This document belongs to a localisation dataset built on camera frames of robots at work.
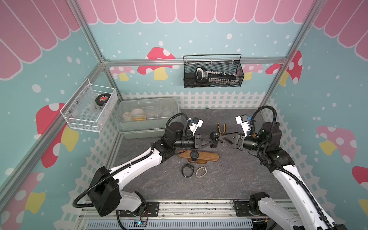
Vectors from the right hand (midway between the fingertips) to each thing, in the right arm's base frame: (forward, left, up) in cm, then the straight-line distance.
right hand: (221, 138), depth 63 cm
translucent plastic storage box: (+28, +43, -17) cm, 54 cm away
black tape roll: (+26, +62, +2) cm, 68 cm away
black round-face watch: (-1, +14, -29) cm, 32 cm away
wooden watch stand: (+4, +6, -25) cm, 26 cm away
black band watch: (+1, +3, +1) cm, 3 cm away
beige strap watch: (-5, +6, -32) cm, 33 cm away
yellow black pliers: (+28, -8, -31) cm, 43 cm away
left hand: (-1, +3, -5) cm, 6 cm away
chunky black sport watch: (+4, +12, -24) cm, 27 cm away
